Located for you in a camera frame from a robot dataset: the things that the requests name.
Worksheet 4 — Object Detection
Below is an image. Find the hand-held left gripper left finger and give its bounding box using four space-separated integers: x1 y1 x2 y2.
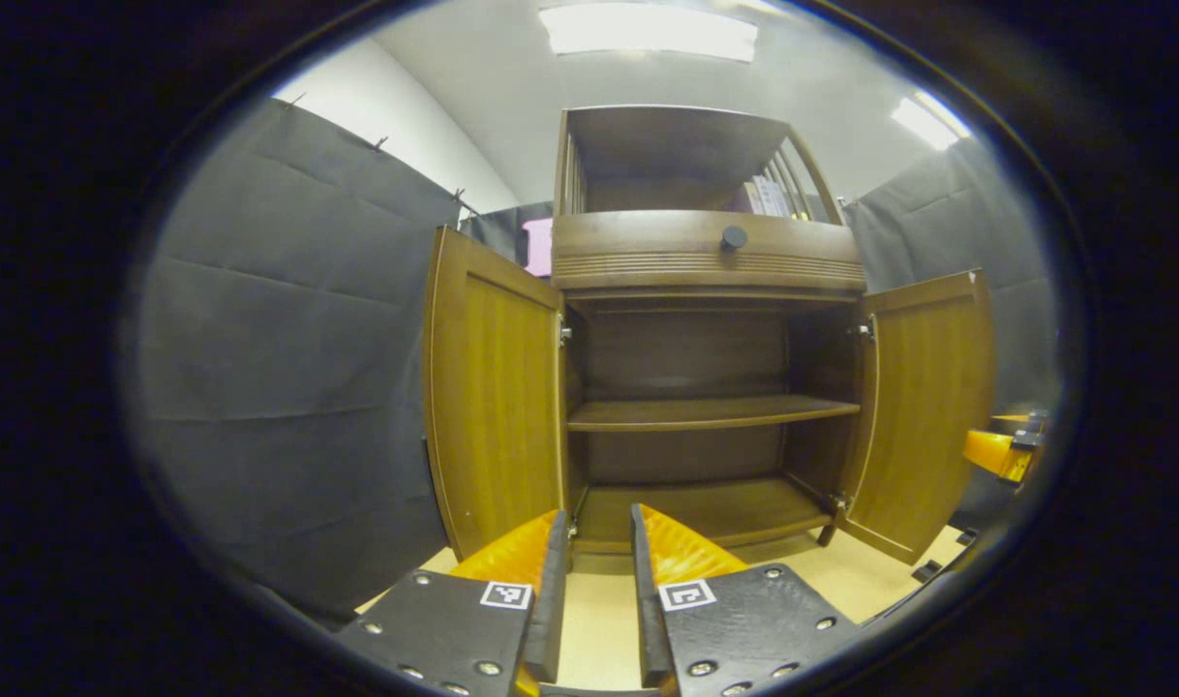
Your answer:
338 510 571 697

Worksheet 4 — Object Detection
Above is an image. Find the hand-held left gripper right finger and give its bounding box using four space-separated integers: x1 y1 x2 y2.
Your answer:
631 503 862 697

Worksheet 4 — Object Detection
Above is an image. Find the wooden shoe cabinet door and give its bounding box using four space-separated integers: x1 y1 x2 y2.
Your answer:
836 269 997 565
423 226 566 562

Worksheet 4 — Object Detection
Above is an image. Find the wooden double-door shoe cabinet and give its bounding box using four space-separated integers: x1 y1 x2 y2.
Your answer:
423 105 997 567

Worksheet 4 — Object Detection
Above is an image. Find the wooden cabinet drawer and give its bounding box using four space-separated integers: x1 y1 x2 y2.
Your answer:
551 210 866 294

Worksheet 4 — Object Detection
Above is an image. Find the small ceiling light panel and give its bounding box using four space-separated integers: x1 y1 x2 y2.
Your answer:
890 90 973 151

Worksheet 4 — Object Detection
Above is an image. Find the white book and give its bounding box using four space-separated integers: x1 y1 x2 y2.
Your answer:
750 174 794 219

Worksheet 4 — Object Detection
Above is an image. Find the black backdrop cloth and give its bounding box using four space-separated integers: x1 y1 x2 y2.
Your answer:
130 97 1065 621

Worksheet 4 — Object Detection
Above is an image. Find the large ceiling light panel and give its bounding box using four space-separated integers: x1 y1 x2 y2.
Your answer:
538 3 760 64

